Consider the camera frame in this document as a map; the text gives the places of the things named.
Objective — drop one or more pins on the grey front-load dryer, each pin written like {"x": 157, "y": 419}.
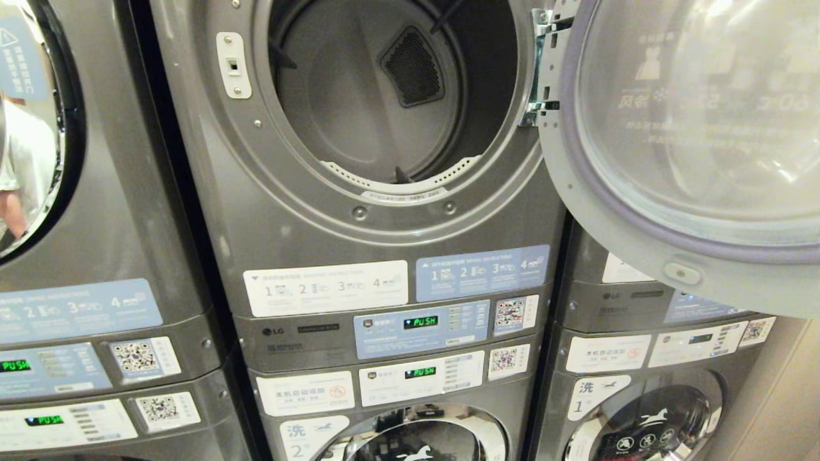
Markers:
{"x": 295, "y": 218}
{"x": 128, "y": 192}
{"x": 589, "y": 288}

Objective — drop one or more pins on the chrome-rimmed washer door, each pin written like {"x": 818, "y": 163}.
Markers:
{"x": 647, "y": 422}
{"x": 423, "y": 435}

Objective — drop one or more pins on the blue instruction sticker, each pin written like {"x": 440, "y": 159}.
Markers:
{"x": 77, "y": 310}
{"x": 482, "y": 273}

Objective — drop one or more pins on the grey front-load washer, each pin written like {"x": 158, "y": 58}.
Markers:
{"x": 749, "y": 384}
{"x": 211, "y": 410}
{"x": 307, "y": 422}

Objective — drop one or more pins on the metal door hinge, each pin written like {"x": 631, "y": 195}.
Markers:
{"x": 541, "y": 70}

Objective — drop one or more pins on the round glass dryer door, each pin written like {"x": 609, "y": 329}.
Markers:
{"x": 679, "y": 128}
{"x": 38, "y": 128}

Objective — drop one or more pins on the white door latch plate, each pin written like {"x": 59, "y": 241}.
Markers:
{"x": 234, "y": 64}

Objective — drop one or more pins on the white instruction sticker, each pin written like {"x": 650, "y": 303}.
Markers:
{"x": 325, "y": 288}

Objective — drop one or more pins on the black lint filter grille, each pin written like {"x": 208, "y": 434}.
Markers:
{"x": 413, "y": 67}

